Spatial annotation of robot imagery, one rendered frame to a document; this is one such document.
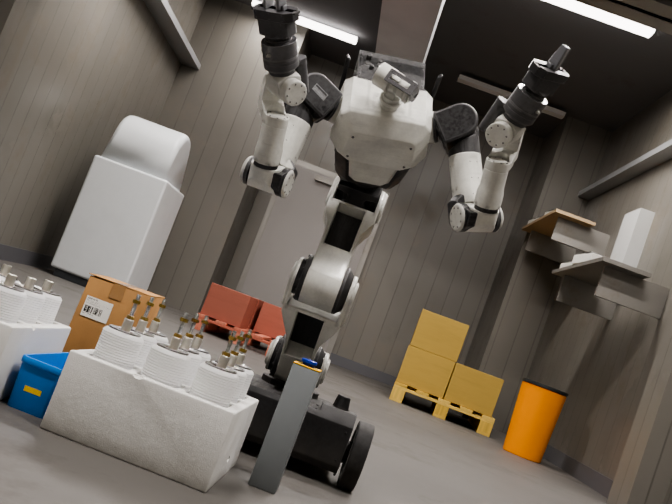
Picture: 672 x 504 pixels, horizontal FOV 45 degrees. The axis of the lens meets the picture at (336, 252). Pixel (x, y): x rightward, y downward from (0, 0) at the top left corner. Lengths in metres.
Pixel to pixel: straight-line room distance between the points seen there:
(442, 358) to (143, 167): 3.08
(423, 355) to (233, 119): 3.60
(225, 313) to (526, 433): 2.61
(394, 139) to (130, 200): 5.08
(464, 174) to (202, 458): 1.04
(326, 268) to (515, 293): 6.74
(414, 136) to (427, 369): 5.20
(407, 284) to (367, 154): 7.66
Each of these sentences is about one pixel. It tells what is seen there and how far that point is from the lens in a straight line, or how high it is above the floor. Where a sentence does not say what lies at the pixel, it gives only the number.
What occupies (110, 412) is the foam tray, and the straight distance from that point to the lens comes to 1.87.
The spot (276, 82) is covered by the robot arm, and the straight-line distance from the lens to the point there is 2.07.
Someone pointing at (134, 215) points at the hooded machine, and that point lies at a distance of 7.16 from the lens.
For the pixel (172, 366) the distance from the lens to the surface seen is 1.87.
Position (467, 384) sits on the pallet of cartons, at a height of 0.36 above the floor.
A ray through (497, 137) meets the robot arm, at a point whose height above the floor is 1.02.
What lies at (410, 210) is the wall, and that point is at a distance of 10.03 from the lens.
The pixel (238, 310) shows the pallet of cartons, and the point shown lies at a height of 0.27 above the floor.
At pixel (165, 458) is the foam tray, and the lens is 1.85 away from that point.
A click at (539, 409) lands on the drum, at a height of 0.38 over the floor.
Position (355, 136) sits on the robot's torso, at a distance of 2.27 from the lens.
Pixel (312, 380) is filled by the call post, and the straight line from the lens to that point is 2.02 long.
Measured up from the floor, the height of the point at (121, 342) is 0.23.
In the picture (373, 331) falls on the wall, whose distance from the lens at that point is 9.90.
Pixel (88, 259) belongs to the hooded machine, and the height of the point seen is 0.23.
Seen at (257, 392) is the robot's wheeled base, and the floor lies 0.18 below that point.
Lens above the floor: 0.43
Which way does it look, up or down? 5 degrees up
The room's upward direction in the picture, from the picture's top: 21 degrees clockwise
